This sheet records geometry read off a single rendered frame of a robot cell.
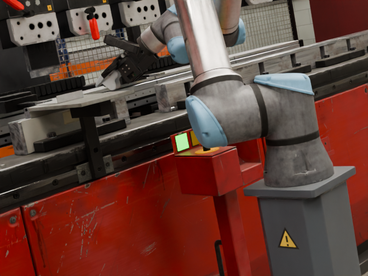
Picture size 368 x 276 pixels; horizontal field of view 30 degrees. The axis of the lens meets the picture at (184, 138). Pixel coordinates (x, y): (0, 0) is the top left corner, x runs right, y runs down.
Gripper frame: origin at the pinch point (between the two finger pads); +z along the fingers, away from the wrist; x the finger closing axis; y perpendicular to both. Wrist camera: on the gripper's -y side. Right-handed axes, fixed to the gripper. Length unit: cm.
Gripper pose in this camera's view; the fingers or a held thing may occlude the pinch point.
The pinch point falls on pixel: (97, 82)
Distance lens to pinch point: 210.6
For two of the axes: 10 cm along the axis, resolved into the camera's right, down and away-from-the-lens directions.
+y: 6.3, 7.7, -0.2
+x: 2.8, -2.0, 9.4
